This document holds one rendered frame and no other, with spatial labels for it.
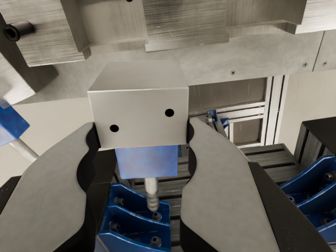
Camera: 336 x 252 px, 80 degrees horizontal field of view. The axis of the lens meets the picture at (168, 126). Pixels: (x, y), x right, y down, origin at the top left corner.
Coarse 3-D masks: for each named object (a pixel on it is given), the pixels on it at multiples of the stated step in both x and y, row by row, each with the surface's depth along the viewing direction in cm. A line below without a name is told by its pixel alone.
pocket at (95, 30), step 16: (64, 0) 14; (80, 0) 15; (96, 0) 15; (112, 0) 15; (128, 0) 16; (80, 16) 16; (96, 16) 16; (112, 16) 16; (128, 16) 16; (80, 32) 16; (96, 32) 17; (112, 32) 17; (128, 32) 17; (144, 32) 17; (80, 48) 15; (96, 48) 16; (112, 48) 16; (128, 48) 16
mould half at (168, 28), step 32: (0, 0) 13; (32, 0) 13; (160, 0) 13; (192, 0) 13; (224, 0) 13; (320, 0) 13; (64, 32) 14; (160, 32) 14; (192, 32) 14; (224, 32) 14; (32, 64) 15
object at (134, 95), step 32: (128, 64) 13; (160, 64) 13; (96, 96) 10; (128, 96) 10; (160, 96) 10; (96, 128) 11; (128, 128) 11; (160, 128) 11; (128, 160) 14; (160, 160) 14
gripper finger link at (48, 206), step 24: (72, 144) 9; (96, 144) 11; (48, 168) 8; (72, 168) 8; (24, 192) 7; (48, 192) 7; (72, 192) 7; (0, 216) 6; (24, 216) 6; (48, 216) 6; (72, 216) 6; (0, 240) 6; (24, 240) 6; (48, 240) 6; (72, 240) 6
